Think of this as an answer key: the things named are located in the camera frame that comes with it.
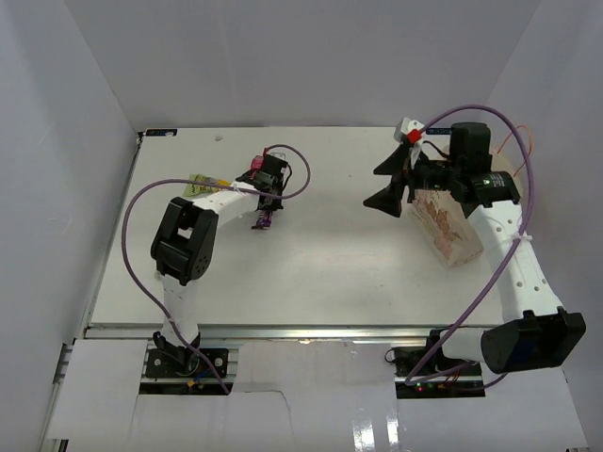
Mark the blue label right corner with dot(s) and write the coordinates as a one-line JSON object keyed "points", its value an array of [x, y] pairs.
{"points": [[438, 131]]}

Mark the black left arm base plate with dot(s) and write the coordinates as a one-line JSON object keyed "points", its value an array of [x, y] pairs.
{"points": [[163, 376]]}

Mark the aluminium front rail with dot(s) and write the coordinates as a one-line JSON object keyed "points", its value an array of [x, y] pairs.
{"points": [[268, 332]]}

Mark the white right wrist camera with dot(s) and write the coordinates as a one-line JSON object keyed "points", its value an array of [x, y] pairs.
{"points": [[410, 130]]}

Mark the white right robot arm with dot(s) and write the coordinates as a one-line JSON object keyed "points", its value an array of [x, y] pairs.
{"points": [[536, 331]]}

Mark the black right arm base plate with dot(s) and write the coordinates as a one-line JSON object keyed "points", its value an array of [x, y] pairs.
{"points": [[439, 378]]}

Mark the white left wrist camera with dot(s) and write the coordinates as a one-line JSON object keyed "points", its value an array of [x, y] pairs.
{"points": [[275, 154]]}

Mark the purple chocolate bar wrapper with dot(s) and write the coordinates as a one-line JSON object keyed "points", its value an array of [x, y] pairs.
{"points": [[263, 220]]}

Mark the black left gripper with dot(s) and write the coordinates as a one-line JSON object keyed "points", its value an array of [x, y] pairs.
{"points": [[276, 204]]}

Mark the pink snack packet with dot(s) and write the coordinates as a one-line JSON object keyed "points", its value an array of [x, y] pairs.
{"points": [[257, 162]]}

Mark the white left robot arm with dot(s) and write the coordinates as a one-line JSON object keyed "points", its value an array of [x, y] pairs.
{"points": [[184, 243]]}

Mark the blue label left corner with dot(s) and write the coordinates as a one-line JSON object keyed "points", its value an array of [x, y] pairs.
{"points": [[157, 132]]}

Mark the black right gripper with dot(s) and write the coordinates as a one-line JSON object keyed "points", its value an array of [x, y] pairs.
{"points": [[388, 199]]}

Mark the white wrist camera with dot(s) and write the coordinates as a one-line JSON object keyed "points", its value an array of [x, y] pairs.
{"points": [[275, 154], [410, 130]]}

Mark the green snack packet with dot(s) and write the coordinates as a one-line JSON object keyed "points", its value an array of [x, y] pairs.
{"points": [[201, 185]]}

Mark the printed paper bag orange handles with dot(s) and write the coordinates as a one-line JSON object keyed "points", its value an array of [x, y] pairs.
{"points": [[441, 219]]}

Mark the blue label corner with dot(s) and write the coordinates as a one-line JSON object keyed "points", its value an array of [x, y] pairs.
{"points": [[157, 132], [438, 131]]}

